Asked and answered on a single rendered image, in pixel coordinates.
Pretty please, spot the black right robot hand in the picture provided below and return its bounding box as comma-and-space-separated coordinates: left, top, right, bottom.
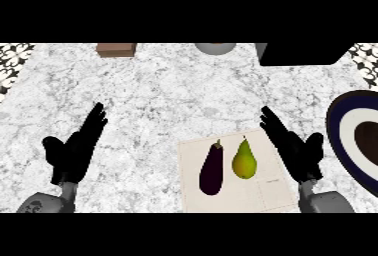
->
258, 105, 326, 184

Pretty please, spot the black appliance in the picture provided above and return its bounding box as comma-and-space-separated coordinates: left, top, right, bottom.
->
254, 43, 357, 67

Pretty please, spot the dark purple eggplant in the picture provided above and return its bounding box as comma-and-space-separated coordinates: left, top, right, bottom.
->
198, 139, 226, 196

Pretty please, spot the navy and white plate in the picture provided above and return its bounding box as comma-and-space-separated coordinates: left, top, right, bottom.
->
325, 89, 378, 198

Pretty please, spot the beige placemat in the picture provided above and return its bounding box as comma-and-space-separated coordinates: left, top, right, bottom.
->
175, 127, 301, 214

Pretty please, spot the grey round bowl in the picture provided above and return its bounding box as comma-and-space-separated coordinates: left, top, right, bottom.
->
193, 43, 237, 56

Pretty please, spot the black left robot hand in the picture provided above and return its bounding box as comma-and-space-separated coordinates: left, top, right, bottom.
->
41, 101, 109, 186

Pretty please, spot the yellow-green pear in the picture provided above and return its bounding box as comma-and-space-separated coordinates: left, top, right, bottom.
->
230, 135, 258, 180

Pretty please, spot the brown wooden block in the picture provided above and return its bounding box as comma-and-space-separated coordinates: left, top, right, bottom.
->
94, 43, 139, 59

